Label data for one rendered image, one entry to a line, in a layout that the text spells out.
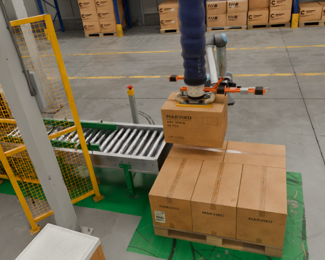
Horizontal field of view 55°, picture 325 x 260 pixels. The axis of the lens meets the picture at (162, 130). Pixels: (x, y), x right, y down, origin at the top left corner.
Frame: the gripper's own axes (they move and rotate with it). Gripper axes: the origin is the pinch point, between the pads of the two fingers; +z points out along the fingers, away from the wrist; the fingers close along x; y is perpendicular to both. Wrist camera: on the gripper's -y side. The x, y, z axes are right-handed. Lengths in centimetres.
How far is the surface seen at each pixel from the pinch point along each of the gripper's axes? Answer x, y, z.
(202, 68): 23.1, 20.4, 5.2
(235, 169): -70, -14, 33
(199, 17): 69, 20, 8
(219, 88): 1.5, 5.6, 1.3
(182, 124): -29, 39, 22
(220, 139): -43.6, 2.0, 21.5
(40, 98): 32, 131, 97
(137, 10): -71, 423, -809
